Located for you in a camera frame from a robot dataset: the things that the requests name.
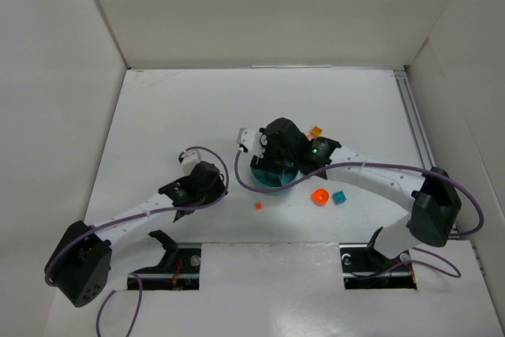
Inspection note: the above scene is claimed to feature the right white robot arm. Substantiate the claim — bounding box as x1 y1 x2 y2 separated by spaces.
253 118 462 259

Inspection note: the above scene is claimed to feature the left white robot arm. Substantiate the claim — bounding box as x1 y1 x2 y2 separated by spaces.
44 161 229 308

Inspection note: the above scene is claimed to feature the amber transparent lego brick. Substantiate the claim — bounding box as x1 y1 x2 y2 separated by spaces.
310 126 323 137

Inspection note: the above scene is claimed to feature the teal round divided container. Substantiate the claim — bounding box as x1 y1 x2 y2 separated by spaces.
249 156 298 189

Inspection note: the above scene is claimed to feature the orange round lego piece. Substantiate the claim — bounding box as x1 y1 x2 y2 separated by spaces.
311 189 330 206

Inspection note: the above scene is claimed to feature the teal small lego brick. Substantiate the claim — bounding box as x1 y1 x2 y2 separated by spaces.
331 191 346 204

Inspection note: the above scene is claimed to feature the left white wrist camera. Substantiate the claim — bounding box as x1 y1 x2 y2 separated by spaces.
178 148 201 174

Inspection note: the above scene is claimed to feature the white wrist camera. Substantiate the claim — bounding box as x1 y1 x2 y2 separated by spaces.
178 148 201 174
237 128 265 159

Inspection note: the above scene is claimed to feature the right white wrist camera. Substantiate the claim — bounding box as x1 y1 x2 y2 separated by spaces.
237 128 265 159

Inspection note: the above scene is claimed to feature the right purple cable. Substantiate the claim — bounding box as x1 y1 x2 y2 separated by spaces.
234 147 485 279

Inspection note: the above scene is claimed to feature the aluminium rail right edge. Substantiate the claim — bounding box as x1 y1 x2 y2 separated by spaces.
393 69 455 219

